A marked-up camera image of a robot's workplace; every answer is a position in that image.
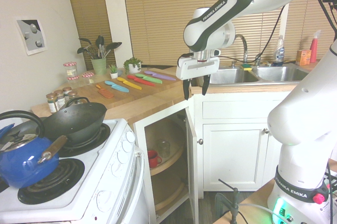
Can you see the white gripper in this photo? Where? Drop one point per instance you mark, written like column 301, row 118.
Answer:
column 197, row 67

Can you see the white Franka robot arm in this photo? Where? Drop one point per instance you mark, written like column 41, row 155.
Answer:
column 289, row 118

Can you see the white closed cabinet door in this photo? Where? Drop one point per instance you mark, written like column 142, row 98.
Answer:
column 234, row 155

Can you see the white open cabinet door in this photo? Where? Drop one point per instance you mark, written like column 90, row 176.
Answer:
column 192, row 171

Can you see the purple knife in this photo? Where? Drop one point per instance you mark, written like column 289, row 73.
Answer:
column 160, row 75

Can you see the white drawer front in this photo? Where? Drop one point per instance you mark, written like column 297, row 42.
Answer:
column 237, row 108

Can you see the green knife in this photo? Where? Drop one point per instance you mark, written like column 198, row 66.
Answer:
column 148, row 78

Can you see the wooden countertop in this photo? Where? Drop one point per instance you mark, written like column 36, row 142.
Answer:
column 147, row 105

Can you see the wooden round turntable shelf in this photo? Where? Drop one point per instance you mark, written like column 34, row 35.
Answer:
column 168, row 195
column 171, row 134

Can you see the silver knob of open door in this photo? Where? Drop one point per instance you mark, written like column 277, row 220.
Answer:
column 200, row 141

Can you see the yellow green sponge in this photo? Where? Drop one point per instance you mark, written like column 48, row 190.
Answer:
column 247, row 67

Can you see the red knife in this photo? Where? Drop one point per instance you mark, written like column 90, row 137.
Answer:
column 140, row 80

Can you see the wooden cutting board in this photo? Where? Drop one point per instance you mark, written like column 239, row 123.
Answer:
column 137, row 91

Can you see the chrome sink faucet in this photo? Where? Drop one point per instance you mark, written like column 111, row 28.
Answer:
column 245, row 47

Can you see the yellow knife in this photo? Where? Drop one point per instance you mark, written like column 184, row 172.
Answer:
column 129, row 83

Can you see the trailing plant in white pot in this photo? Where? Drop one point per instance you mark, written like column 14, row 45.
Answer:
column 133, row 64

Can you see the clear glass jar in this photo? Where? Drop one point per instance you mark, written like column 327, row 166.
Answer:
column 163, row 148

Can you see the wide tan window blind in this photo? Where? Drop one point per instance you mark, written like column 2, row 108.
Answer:
column 163, row 18

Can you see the light blue knife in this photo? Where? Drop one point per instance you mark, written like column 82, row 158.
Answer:
column 117, row 86

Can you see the silver knob of closed door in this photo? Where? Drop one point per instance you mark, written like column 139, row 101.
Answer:
column 266, row 130

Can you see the white stove knob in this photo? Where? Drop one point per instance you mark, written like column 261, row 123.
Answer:
column 104, row 200
column 126, row 146
column 116, row 169
column 130, row 137
column 122, row 157

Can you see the red mug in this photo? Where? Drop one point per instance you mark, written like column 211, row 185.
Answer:
column 152, row 158

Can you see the stainless steel double sink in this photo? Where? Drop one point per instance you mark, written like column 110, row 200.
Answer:
column 279, row 75

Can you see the small plant in white pot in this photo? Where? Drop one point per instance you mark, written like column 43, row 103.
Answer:
column 113, row 71

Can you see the clear dish soap bottle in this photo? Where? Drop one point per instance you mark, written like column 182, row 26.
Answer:
column 278, row 52

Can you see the orange knife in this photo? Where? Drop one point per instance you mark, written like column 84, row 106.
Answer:
column 104, row 92

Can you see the black serving spoon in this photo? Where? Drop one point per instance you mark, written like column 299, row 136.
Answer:
column 82, row 50
column 113, row 45

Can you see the green utensil holder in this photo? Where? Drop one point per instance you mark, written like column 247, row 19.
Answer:
column 98, row 66

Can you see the black coil burner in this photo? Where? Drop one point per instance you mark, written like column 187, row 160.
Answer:
column 65, row 174
column 101, row 135

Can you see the black spatula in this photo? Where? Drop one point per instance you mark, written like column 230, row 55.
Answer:
column 99, row 41

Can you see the glass jar checkered red lid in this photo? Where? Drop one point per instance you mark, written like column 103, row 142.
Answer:
column 70, row 69
column 87, row 78
column 73, row 81

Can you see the orange cardboard box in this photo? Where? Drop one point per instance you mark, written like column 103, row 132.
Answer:
column 303, row 58

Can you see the black ladle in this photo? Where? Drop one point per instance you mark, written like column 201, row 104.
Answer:
column 85, row 40

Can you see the black metal clamp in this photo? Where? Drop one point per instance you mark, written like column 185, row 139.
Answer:
column 233, row 203

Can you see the spice jar with brown lid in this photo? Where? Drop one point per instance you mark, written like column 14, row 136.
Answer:
column 60, row 98
column 67, row 91
column 73, row 95
column 51, row 103

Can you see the red spray bottle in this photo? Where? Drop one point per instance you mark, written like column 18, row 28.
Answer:
column 314, row 48

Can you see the narrow tan window blind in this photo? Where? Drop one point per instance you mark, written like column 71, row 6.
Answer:
column 89, row 10

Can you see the clear plastic tube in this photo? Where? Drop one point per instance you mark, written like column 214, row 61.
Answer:
column 256, row 206

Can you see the white electric stove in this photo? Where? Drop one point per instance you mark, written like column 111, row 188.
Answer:
column 87, row 184

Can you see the red emergency stop knob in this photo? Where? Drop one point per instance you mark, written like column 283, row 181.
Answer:
column 318, row 198

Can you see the grey shapes poster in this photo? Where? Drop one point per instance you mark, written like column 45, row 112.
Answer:
column 33, row 37

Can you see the black camera on stand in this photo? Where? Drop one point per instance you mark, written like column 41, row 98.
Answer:
column 330, row 0

